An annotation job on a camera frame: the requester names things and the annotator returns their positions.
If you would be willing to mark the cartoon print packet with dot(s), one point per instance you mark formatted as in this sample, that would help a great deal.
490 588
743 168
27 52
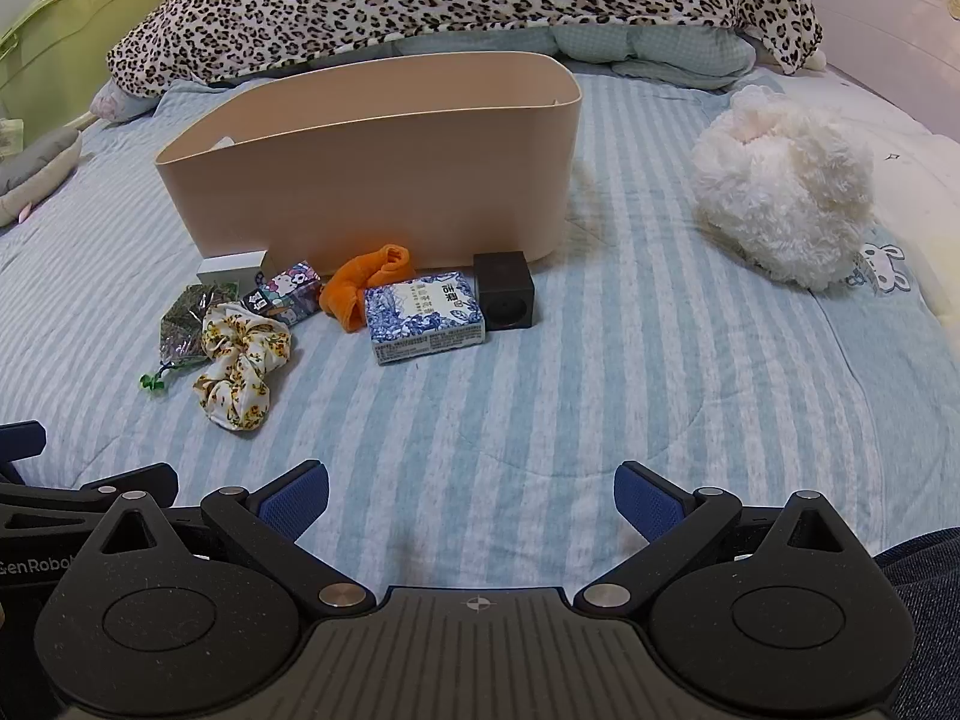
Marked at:
289 289

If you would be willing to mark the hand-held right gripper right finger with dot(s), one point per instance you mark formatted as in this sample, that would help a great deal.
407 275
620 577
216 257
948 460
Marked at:
649 504

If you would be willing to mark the person's leg in jeans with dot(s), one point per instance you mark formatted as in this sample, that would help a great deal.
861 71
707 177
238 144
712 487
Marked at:
930 615

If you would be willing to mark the black cube box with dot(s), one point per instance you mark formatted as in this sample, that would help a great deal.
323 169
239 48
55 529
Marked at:
506 292

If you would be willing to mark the floral fabric scrunchie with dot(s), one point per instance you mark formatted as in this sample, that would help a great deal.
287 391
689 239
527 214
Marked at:
225 337

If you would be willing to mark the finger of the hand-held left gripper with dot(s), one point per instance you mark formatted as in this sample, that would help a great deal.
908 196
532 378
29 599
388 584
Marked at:
21 442
82 499

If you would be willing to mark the beige plastic storage bin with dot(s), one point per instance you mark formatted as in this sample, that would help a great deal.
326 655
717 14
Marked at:
375 165

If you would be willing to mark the small white box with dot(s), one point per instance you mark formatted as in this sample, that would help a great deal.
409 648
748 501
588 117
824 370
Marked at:
229 268

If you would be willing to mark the orange cloth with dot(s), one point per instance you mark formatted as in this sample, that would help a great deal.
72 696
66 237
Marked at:
352 289

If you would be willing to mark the white fluffy plush toy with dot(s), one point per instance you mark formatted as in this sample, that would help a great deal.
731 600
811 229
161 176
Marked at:
780 187

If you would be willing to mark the pale padded headboard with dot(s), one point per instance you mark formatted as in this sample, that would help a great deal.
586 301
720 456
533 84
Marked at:
885 15

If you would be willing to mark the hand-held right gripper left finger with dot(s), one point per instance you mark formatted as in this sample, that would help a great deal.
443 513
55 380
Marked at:
296 504

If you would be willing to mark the blue striped bed sheet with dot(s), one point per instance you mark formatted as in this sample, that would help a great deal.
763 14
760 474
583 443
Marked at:
525 405

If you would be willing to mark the blue and white patterned box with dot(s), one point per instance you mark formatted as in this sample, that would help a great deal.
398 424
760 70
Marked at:
420 315

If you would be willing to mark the green patterned pouch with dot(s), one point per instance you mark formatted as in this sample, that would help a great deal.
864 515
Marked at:
184 322

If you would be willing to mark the light green checked quilt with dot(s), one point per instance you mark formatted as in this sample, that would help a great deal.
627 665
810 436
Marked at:
660 52

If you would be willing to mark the pink pillow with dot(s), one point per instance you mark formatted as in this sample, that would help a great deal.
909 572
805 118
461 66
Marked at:
120 105

